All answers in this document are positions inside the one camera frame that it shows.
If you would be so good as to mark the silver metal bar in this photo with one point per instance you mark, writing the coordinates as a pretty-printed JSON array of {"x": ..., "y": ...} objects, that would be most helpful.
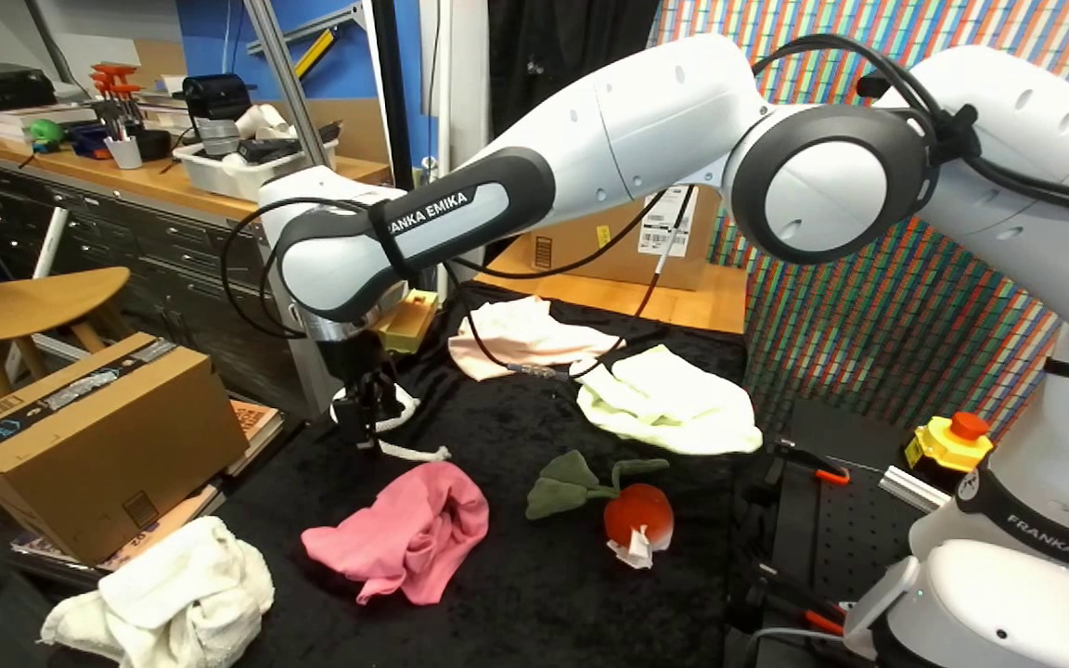
[{"x": 917, "y": 488}]

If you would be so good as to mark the wooden stool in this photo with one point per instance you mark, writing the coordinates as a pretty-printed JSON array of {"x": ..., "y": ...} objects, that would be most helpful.
[{"x": 26, "y": 301}]

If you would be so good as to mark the wooden side table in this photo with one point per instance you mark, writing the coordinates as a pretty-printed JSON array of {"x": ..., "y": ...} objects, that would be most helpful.
[{"x": 683, "y": 301}]

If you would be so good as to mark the white terry towel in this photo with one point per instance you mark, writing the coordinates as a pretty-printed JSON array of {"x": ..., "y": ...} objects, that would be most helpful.
[{"x": 177, "y": 595}]

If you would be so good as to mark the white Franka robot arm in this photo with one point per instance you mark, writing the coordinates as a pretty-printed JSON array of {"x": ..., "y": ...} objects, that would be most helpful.
[{"x": 633, "y": 133}]

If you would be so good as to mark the white plastic bin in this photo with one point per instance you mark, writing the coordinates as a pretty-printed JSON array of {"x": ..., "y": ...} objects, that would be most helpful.
[{"x": 240, "y": 171}]

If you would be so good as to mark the orange small object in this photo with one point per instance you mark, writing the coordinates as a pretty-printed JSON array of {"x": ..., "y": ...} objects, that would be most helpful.
[{"x": 118, "y": 77}]

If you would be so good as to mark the cardboard box with black tape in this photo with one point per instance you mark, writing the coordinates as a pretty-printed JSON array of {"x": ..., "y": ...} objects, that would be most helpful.
[{"x": 90, "y": 451}]

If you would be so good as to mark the red plush with green leaves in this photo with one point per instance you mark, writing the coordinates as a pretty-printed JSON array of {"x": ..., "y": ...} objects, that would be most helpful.
[{"x": 635, "y": 512}]

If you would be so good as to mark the yellow red emergency stop button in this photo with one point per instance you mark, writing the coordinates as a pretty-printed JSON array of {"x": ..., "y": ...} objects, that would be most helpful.
[{"x": 947, "y": 444}]

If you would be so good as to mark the black vertical pole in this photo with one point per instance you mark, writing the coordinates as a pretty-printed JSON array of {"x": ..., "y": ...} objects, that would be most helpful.
[{"x": 390, "y": 74}]

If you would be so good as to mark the yellow wrist camera block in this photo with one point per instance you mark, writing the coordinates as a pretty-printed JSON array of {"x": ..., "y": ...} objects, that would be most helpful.
[{"x": 411, "y": 319}]

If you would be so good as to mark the white cup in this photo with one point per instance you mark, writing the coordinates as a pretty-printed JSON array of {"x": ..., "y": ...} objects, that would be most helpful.
[{"x": 124, "y": 154}]

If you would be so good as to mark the black small device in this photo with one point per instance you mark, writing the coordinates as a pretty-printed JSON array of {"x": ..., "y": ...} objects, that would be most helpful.
[{"x": 217, "y": 98}]

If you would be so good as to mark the cardboard box with white label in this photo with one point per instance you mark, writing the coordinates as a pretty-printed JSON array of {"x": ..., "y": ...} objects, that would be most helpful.
[{"x": 609, "y": 244}]

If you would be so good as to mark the green small object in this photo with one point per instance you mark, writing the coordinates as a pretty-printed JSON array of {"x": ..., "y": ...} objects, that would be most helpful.
[{"x": 46, "y": 133}]

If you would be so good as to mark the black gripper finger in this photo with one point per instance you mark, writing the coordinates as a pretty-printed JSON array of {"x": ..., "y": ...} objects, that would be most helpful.
[
  {"x": 352, "y": 421},
  {"x": 383, "y": 413}
]

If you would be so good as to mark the pale peach cloth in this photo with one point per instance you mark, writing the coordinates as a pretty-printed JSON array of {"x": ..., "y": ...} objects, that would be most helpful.
[{"x": 520, "y": 336}]

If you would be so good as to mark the light green towel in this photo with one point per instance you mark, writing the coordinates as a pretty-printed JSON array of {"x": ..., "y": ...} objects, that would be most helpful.
[{"x": 670, "y": 403}]

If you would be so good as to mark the grey workbench with wooden top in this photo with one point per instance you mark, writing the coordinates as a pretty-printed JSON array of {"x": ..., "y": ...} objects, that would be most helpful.
[{"x": 150, "y": 244}]

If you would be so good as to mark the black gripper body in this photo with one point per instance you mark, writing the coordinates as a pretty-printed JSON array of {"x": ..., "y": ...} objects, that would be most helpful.
[{"x": 357, "y": 369}]

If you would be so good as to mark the black table cloth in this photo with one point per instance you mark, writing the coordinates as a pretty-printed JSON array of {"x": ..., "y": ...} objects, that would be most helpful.
[{"x": 520, "y": 604}]

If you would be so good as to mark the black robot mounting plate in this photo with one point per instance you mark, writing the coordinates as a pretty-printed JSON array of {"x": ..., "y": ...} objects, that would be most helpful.
[{"x": 844, "y": 541}]

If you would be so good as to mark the pink cloth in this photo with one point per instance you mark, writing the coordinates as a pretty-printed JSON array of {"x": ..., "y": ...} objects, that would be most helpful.
[{"x": 411, "y": 530}]

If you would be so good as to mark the aluminium pole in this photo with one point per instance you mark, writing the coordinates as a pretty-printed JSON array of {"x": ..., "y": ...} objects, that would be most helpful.
[{"x": 295, "y": 85}]

